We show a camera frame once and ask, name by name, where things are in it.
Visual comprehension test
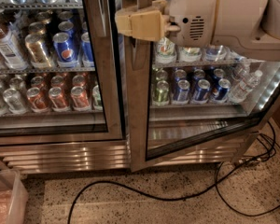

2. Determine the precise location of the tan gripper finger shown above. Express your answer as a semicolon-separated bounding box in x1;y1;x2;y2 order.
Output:
115;9;181;41
152;0;167;12

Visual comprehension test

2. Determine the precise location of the glass fridge door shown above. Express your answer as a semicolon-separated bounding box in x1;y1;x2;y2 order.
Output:
123;0;280;162
0;0;122;147

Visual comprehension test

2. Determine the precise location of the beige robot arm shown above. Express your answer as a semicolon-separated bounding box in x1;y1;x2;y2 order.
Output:
115;0;280;62

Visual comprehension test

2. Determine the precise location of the steel fridge base grille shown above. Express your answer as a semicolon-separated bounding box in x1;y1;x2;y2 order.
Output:
0;132;259;174

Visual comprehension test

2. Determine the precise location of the front diet dew can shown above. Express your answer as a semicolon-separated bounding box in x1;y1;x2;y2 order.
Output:
155;37;176;63

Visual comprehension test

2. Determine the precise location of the diet dew can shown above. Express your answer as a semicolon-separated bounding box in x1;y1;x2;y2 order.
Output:
155;37;176;63
178;47;202;62

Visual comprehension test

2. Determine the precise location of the silver blue can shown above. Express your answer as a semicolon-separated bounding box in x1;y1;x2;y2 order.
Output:
204;45;227;62

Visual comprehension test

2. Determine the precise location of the green soda can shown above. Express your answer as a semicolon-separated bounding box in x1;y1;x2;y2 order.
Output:
153;80;169;105

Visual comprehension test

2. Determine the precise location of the blue soda can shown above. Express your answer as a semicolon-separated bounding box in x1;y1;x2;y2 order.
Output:
173;79;190;103

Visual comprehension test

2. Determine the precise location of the clear water bottle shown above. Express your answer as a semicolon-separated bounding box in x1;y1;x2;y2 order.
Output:
229;70;263;104

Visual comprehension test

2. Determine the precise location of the blue pepsi can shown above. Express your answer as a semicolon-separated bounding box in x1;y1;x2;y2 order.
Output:
53;33;78;67

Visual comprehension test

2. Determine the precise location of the red soda can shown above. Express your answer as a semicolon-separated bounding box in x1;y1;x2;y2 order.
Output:
70;86;91;111

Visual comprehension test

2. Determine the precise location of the gold soda can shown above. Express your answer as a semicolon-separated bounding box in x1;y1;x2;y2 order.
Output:
25;34;55;69

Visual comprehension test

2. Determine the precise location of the brown tea bottle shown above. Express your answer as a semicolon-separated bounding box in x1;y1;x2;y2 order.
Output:
0;22;28;71

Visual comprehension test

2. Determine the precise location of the clear plastic bin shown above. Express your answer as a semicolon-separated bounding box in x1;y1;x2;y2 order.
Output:
0;170;28;224

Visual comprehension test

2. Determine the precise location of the black floor cable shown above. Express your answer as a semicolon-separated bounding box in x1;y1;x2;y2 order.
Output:
66;120;280;224

